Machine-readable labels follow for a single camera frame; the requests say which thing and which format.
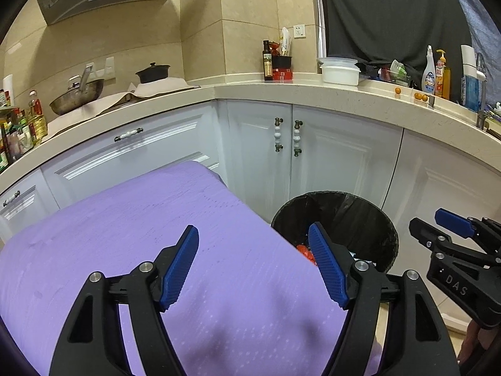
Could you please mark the black square container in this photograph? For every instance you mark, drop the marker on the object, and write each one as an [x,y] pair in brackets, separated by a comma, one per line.
[282,62]

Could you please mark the dark curtain cloth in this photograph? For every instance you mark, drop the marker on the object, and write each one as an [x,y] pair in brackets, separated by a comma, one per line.
[391,15]

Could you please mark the metal wok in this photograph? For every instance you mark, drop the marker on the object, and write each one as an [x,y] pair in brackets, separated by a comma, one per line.
[76,100]

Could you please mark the blue sponge pack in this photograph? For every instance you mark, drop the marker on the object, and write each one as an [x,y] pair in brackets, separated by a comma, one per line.
[471,94]

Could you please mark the purple tablecloth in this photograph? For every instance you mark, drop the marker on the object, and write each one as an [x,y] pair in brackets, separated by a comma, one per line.
[235,301]

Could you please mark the white spray bottle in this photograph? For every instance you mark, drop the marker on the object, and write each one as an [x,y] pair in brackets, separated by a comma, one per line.
[429,76]

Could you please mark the white wall socket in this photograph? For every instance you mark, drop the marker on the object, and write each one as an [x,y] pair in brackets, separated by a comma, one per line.
[299,31]

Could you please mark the beige stone kitchen countertop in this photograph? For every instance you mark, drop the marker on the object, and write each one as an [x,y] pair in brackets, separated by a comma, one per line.
[254,90]

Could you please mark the red box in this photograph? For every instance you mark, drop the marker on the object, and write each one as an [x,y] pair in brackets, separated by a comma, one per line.
[283,74]

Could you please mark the white paper towel roll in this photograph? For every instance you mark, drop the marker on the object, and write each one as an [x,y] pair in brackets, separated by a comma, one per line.
[8,90]

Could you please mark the orange plastic bag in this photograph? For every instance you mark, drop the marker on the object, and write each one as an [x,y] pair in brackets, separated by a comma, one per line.
[306,252]

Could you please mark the group of seasoning bottles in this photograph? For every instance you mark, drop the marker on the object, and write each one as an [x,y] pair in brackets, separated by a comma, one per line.
[13,137]

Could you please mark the beige stove cover cloth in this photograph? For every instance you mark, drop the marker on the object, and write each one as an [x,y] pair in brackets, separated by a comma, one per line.
[117,100]

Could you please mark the black lidded pot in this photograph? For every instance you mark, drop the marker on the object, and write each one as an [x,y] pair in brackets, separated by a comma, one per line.
[153,74]

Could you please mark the white plastic food container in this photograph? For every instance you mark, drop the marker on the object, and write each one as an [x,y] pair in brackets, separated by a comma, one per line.
[340,76]

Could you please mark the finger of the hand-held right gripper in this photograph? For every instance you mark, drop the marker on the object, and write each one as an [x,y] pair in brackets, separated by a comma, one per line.
[424,233]
[454,221]

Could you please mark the metal faucet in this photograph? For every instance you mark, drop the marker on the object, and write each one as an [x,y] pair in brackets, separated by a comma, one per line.
[481,117]

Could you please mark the clear plastic food container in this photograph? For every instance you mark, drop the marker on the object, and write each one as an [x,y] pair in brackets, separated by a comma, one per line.
[338,62]

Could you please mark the black-lined trash bin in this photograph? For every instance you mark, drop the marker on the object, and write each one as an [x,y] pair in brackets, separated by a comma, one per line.
[352,223]

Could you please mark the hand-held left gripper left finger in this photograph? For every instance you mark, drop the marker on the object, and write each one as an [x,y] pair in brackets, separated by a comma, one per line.
[180,270]

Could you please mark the white faucet water filter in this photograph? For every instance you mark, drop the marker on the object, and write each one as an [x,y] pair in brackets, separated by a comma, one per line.
[469,62]

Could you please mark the blue-grey cloth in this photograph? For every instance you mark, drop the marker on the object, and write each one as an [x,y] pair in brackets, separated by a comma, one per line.
[485,27]

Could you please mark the green white packets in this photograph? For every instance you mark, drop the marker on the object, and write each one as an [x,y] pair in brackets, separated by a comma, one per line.
[397,72]

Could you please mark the yellow cooking oil bottle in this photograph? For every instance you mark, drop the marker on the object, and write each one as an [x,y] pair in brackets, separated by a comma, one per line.
[37,119]

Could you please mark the yellow pump bottle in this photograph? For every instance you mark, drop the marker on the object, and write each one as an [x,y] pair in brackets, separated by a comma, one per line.
[443,80]

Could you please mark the dark olive oil bottle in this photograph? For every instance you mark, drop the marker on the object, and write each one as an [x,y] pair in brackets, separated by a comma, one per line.
[267,64]

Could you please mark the white upright packet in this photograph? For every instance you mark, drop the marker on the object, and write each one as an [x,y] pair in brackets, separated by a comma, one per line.
[286,43]

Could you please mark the person's right hand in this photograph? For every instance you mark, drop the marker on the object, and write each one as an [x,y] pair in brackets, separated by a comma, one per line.
[471,344]

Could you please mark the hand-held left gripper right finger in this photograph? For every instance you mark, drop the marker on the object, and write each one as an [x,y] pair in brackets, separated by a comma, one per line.
[327,270]

